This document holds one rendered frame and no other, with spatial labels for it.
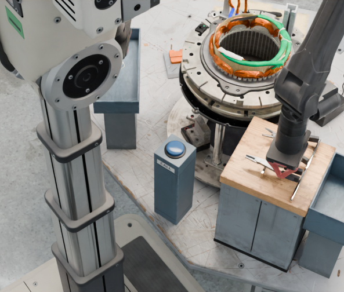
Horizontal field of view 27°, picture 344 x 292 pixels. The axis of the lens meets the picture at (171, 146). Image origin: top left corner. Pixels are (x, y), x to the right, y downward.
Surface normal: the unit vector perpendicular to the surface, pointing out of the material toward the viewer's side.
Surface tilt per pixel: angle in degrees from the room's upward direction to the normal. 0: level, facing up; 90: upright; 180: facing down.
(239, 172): 0
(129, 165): 0
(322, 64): 72
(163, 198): 90
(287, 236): 90
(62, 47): 109
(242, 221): 90
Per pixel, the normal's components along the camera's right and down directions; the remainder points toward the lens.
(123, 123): 0.01, 0.80
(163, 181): -0.58, 0.64
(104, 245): 0.60, 0.65
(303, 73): -0.73, 0.13
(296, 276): 0.02, -0.60
